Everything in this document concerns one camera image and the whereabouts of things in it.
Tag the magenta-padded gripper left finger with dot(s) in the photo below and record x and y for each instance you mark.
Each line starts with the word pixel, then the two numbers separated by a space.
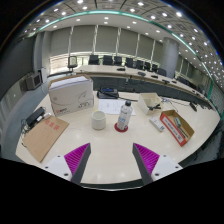
pixel 59 166

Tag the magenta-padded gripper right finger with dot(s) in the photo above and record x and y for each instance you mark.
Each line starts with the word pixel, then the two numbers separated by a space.
pixel 165 166

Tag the clear plastic water bottle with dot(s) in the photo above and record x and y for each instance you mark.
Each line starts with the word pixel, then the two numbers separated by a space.
pixel 124 116

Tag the black marker pen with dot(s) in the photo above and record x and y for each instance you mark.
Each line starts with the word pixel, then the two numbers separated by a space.
pixel 183 131

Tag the red-edged cardboard box lid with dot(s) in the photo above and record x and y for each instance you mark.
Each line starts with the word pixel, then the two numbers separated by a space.
pixel 170 125

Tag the white remote control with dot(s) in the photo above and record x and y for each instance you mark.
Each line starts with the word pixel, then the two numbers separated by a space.
pixel 156 124

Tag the green whiteboard eraser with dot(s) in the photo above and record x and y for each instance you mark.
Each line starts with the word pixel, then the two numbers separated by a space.
pixel 178 122

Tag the small black gadget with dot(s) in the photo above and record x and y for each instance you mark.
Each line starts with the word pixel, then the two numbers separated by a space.
pixel 155 107

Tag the white ceramic cup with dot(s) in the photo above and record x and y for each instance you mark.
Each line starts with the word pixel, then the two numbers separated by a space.
pixel 98 120

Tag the flat round red coaster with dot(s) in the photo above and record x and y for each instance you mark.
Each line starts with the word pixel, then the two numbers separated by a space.
pixel 117 129

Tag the small white open box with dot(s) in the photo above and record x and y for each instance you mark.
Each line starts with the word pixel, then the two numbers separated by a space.
pixel 145 101

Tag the white copy paper carton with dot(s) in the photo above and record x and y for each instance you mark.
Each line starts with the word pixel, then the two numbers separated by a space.
pixel 70 98

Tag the white printed paper sheet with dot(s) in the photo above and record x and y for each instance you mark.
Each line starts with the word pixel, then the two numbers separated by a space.
pixel 110 106

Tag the black flat bag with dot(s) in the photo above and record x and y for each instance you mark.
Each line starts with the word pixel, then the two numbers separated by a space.
pixel 107 92

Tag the grey box monitor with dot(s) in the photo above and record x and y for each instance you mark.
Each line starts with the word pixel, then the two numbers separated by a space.
pixel 32 81

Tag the long curved conference desk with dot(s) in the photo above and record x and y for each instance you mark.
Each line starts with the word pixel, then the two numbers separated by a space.
pixel 100 70

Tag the row of black office chairs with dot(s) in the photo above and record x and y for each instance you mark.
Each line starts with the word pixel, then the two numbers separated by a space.
pixel 108 60

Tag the round ceiling lights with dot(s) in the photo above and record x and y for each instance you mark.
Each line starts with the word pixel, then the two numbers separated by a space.
pixel 105 18

